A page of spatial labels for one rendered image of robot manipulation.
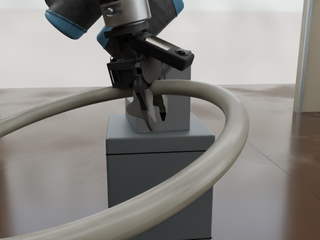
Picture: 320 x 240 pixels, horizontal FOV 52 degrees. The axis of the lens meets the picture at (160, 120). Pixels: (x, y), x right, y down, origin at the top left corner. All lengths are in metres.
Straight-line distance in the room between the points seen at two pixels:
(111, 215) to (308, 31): 5.68
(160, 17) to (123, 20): 0.62
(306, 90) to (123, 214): 5.81
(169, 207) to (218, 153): 0.08
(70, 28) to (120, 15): 0.17
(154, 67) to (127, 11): 0.12
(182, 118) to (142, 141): 0.18
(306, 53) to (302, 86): 0.54
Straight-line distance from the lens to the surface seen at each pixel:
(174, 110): 1.23
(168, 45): 0.64
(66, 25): 0.76
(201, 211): 1.33
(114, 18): 0.62
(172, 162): 1.22
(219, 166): 0.33
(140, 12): 0.62
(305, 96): 6.05
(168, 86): 0.63
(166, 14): 1.23
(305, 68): 5.90
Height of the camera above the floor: 1.19
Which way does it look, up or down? 14 degrees down
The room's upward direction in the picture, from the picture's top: straight up
